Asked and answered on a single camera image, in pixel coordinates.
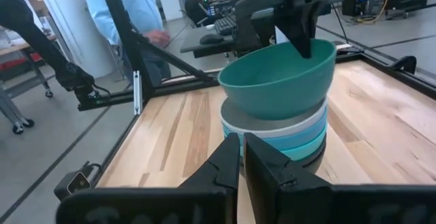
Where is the black computer tower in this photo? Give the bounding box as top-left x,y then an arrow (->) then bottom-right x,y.
341,0 -> 373,17

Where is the black camera cable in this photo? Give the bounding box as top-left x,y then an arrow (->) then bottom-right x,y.
80,161 -> 104,177

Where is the wheeled workbench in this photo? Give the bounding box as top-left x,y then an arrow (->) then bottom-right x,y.
0,33 -> 58,135

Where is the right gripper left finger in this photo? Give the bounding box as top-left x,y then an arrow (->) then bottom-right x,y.
178,132 -> 241,224

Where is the black cable sleeve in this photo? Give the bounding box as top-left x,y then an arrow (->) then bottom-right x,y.
0,0 -> 112,112

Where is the black keyboard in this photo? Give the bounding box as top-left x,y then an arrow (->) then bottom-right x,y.
213,14 -> 239,37

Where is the yellow cable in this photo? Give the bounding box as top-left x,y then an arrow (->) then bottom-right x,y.
353,0 -> 390,25

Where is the black table-level camera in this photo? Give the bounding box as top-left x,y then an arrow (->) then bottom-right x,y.
53,169 -> 93,202

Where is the light teal bowl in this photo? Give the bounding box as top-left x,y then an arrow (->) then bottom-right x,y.
238,131 -> 327,162

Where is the black computer mouse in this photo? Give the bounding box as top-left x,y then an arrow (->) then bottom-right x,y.
199,33 -> 225,46

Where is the black aluminium table frame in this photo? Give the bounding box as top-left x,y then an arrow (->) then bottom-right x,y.
77,0 -> 436,188

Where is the green bowl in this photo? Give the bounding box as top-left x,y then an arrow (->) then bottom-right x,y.
217,38 -> 337,121

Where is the person's hand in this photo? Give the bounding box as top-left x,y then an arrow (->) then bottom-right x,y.
145,29 -> 172,48

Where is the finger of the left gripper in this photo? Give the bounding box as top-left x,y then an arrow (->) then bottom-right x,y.
275,0 -> 325,60

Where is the grey desk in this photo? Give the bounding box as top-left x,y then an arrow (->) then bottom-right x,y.
179,7 -> 277,59

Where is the person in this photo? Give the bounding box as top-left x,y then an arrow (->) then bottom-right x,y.
185,0 -> 219,27
80,0 -> 172,86

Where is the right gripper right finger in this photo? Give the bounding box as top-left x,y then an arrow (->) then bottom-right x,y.
243,131 -> 333,224

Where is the silver metal bracket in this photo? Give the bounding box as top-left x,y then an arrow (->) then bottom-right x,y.
133,69 -> 144,116

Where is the white ceramic bowl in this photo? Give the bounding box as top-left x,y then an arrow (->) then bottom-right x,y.
219,96 -> 328,140

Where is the blue bowl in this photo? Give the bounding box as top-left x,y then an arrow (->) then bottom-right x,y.
221,113 -> 328,152

